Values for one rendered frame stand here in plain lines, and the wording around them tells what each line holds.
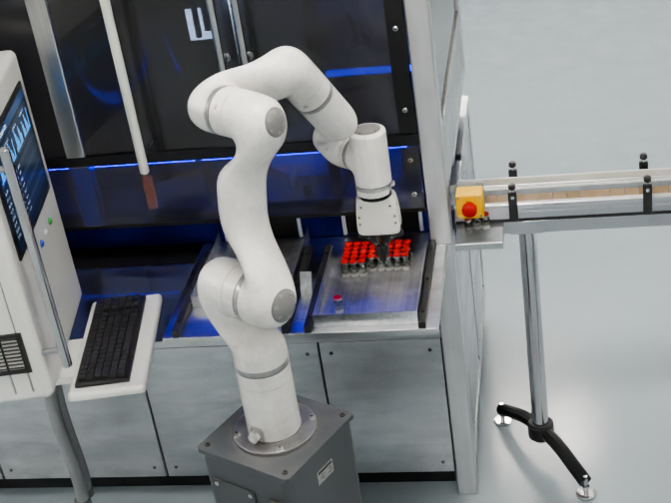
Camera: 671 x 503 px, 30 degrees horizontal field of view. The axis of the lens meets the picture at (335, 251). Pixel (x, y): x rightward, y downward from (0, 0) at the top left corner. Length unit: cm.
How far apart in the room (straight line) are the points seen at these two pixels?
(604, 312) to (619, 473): 89
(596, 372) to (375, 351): 103
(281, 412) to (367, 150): 61
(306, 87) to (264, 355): 57
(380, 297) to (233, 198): 79
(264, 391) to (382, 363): 97
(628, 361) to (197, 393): 151
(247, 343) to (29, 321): 67
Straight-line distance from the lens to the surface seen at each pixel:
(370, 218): 288
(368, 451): 382
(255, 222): 252
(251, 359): 266
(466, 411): 370
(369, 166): 280
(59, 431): 369
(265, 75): 252
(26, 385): 322
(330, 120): 265
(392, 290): 321
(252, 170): 247
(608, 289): 479
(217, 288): 261
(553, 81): 659
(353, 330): 308
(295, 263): 339
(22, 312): 310
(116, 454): 403
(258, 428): 277
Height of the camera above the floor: 257
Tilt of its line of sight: 30 degrees down
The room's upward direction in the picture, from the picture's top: 9 degrees counter-clockwise
